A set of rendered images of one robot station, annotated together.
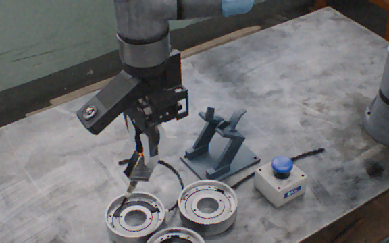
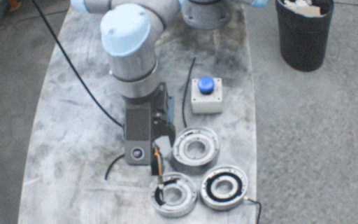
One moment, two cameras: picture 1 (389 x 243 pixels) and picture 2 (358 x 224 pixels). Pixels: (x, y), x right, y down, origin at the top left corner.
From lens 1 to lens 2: 53 cm
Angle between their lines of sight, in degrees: 34
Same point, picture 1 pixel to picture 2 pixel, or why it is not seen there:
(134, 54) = (148, 84)
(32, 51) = not seen: outside the picture
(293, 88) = not seen: hidden behind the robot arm
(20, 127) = (26, 213)
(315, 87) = not seen: hidden behind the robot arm
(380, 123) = (206, 17)
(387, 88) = not seen: outside the picture
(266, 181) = (206, 102)
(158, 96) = (156, 102)
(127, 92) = (149, 117)
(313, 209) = (238, 94)
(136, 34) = (148, 68)
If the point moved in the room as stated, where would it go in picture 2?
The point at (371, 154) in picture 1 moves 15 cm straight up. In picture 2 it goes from (219, 39) to (214, 1)
